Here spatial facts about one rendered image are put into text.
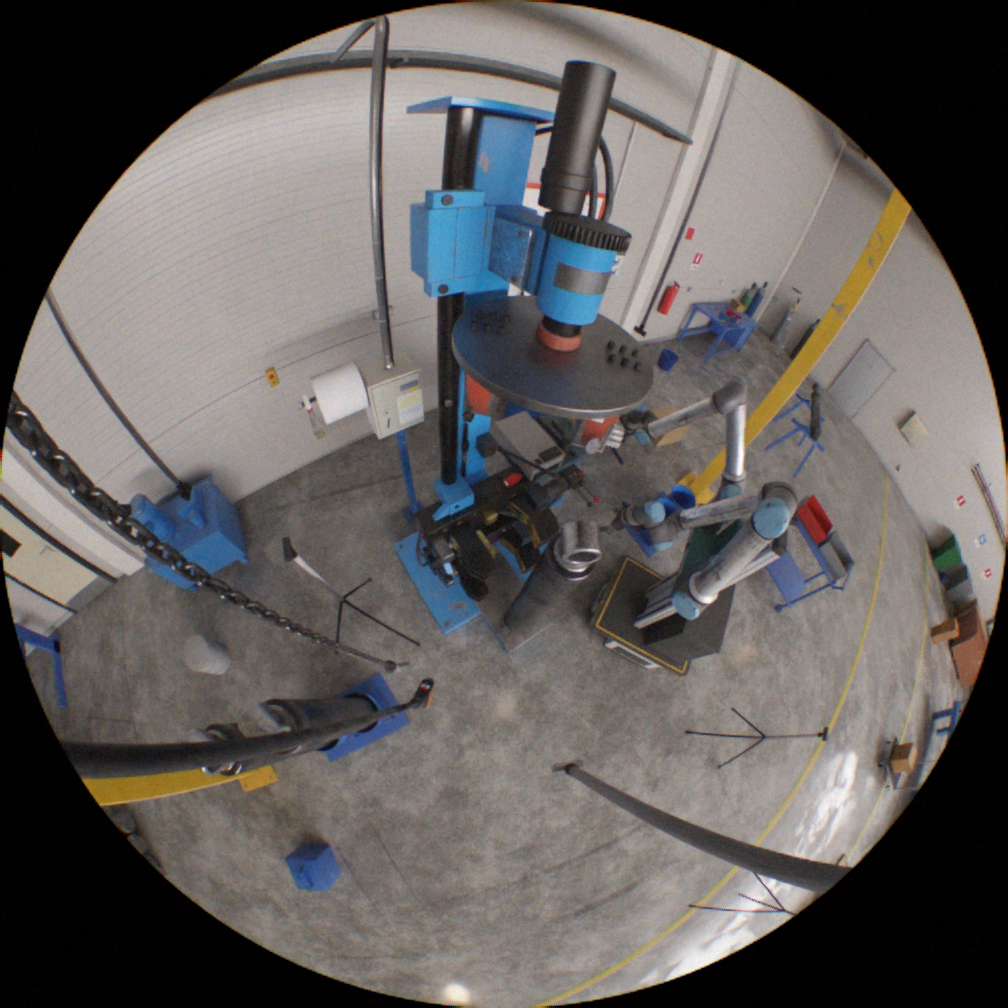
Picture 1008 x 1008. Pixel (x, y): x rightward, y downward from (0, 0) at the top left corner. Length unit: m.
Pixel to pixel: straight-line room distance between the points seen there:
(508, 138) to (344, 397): 1.30
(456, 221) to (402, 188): 1.80
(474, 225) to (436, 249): 0.12
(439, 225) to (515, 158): 0.37
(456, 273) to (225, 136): 1.96
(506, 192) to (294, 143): 1.68
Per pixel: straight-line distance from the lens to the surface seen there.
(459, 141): 1.00
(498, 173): 1.15
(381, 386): 1.81
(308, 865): 3.01
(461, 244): 0.99
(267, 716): 1.25
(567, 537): 1.24
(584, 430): 1.12
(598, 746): 2.94
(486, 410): 1.12
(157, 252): 2.66
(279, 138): 2.56
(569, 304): 0.85
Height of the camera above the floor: 2.69
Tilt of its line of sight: 59 degrees down
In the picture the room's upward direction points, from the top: 14 degrees clockwise
